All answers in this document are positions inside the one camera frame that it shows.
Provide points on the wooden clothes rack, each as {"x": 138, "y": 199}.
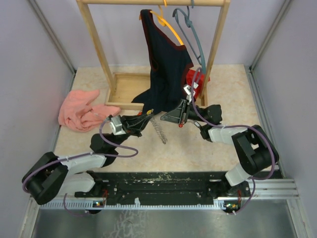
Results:
{"x": 122, "y": 87}

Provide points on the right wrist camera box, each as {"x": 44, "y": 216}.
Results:
{"x": 191, "y": 93}

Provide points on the pink cloth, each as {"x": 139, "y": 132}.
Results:
{"x": 78, "y": 114}

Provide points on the black key tag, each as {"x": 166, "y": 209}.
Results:
{"x": 197, "y": 124}

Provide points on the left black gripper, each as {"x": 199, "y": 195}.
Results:
{"x": 133, "y": 124}

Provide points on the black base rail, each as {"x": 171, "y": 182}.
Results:
{"x": 166, "y": 189}

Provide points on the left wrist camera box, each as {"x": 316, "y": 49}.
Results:
{"x": 116, "y": 125}

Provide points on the dark navy vest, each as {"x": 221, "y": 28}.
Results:
{"x": 170, "y": 64}

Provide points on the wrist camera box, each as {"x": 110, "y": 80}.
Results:
{"x": 116, "y": 125}
{"x": 191, "y": 93}

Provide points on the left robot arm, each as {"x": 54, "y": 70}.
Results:
{"x": 52, "y": 175}

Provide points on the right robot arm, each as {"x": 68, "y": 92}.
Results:
{"x": 253, "y": 148}

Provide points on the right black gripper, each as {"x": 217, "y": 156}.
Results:
{"x": 179, "y": 115}

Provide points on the yellow hanger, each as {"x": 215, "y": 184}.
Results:
{"x": 164, "y": 23}

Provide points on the red cloth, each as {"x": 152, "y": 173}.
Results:
{"x": 199, "y": 81}

